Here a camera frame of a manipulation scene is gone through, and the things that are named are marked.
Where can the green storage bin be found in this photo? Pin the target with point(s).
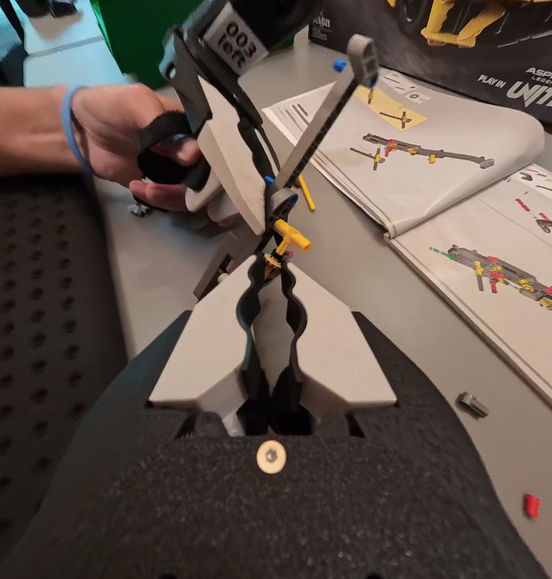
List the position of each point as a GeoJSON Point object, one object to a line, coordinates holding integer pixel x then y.
{"type": "Point", "coordinates": [131, 36]}

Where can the grey lego wheel hub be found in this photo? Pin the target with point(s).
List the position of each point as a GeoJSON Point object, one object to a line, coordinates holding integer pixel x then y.
{"type": "Point", "coordinates": [139, 210]}

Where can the grey lego beam assembly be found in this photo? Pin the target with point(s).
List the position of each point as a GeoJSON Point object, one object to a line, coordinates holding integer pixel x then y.
{"type": "Point", "coordinates": [321, 122]}

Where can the lego instruction booklet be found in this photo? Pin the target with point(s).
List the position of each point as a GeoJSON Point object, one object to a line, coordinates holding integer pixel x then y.
{"type": "Point", "coordinates": [438, 190]}

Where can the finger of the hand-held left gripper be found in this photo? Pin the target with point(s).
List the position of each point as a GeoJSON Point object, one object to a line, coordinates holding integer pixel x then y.
{"type": "Point", "coordinates": [235, 176]}

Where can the long yellow lego axle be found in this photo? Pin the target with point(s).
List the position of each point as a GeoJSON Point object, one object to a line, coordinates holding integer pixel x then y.
{"type": "Point", "coordinates": [306, 192]}

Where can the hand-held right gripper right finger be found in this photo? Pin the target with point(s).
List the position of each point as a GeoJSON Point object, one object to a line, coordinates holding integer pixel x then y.
{"type": "Point", "coordinates": [344, 362]}

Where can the person's left hand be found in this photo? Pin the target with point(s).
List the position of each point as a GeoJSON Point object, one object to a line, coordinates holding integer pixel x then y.
{"type": "Point", "coordinates": [113, 126]}

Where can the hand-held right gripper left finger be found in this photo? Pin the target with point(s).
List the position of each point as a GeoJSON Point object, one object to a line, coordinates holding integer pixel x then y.
{"type": "Point", "coordinates": [199, 357]}

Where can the lego set box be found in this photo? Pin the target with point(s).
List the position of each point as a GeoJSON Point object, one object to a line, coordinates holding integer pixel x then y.
{"type": "Point", "coordinates": [484, 59]}

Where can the blue wristband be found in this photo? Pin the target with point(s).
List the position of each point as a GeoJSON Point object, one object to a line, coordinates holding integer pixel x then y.
{"type": "Point", "coordinates": [70, 131]}

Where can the red lego bush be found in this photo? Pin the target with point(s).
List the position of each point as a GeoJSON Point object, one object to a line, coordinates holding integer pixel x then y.
{"type": "Point", "coordinates": [531, 505]}

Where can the black perforated panel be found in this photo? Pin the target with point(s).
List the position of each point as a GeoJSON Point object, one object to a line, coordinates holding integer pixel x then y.
{"type": "Point", "coordinates": [41, 316]}

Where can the dark grey lego connector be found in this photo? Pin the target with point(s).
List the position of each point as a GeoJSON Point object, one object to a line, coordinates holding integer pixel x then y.
{"type": "Point", "coordinates": [472, 405]}

